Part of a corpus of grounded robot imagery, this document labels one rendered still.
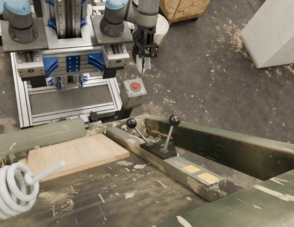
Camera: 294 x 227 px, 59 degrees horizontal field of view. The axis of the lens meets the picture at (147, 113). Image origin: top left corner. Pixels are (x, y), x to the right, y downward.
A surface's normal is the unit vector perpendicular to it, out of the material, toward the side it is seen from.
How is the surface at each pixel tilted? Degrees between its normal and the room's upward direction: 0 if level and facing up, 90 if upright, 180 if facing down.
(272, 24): 90
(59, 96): 0
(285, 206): 60
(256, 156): 90
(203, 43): 0
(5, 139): 30
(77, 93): 0
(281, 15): 90
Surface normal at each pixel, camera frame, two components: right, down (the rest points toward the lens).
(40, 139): 0.38, 0.07
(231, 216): -0.16, -0.98
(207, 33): 0.25, -0.43
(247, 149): -0.91, 0.21
